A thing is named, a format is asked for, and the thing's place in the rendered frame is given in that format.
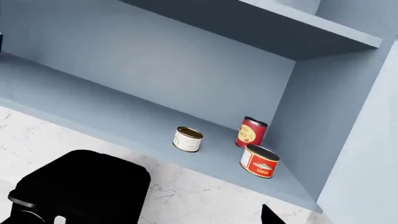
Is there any short red sardine can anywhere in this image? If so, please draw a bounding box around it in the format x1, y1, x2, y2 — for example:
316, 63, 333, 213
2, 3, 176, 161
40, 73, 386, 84
239, 144, 280, 180

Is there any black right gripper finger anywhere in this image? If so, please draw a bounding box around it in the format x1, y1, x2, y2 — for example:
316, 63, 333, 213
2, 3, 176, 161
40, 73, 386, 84
261, 203, 287, 224

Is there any blue-grey open cabinet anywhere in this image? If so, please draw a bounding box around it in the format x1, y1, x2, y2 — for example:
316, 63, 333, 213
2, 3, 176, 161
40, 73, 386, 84
0, 0, 398, 224

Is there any white can with gold lid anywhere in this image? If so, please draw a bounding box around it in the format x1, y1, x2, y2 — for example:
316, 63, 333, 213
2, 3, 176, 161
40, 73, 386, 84
172, 126, 204, 153

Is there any tall red can, yellow label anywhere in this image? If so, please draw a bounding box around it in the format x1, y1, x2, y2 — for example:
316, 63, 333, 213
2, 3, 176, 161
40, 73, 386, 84
234, 116, 269, 149

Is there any blue-grey cabinet shelf board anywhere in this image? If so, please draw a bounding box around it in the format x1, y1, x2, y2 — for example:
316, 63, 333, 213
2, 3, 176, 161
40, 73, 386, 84
119, 0, 383, 62

